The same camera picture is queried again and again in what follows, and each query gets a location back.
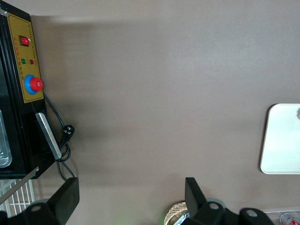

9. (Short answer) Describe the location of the white wire basket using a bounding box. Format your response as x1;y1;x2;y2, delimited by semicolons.
0;166;41;211

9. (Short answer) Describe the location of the clear acrylic bottle rack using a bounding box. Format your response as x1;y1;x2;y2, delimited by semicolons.
264;209;300;225

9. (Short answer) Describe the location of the black machine with yellow panel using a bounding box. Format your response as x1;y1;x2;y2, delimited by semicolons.
0;0;63;180

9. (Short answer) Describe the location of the light wicker basket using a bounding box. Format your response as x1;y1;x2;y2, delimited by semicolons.
165;200;188;225

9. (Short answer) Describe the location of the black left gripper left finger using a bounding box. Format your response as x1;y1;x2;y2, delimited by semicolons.
22;177;80;225

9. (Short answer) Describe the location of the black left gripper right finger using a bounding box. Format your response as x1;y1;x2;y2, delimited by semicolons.
184;177;226;225

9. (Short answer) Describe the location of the silver foil container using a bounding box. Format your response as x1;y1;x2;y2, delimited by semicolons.
0;109;13;169

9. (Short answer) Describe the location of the beige plastic tray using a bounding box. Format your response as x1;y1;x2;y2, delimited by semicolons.
260;103;300;175

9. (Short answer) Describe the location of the black power cable with plug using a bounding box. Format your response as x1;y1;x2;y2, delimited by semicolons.
43;92;78;182

